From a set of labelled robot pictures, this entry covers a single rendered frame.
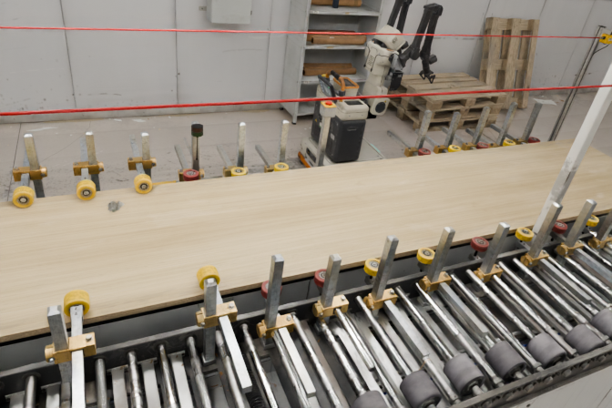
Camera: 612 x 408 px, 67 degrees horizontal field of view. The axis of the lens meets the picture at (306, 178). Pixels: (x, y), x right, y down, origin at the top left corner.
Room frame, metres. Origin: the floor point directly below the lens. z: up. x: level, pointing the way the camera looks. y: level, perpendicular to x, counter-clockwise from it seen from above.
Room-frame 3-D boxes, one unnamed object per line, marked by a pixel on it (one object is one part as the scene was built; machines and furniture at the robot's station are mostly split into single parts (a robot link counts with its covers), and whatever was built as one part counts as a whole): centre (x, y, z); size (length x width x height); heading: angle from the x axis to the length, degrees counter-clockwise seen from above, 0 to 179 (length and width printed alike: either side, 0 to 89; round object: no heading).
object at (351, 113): (3.80, -0.24, 0.59); 0.55 x 0.34 x 0.83; 27
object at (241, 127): (2.26, 0.38, 0.90); 0.04 x 0.04 x 0.48; 28
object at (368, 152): (3.85, -0.32, 0.16); 0.67 x 0.64 x 0.25; 117
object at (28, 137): (1.79, 1.27, 0.91); 0.04 x 0.04 x 0.48; 28
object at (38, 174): (1.78, 1.29, 0.95); 0.14 x 0.06 x 0.05; 118
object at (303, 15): (5.20, -0.06, 0.78); 0.90 x 0.45 x 1.55; 118
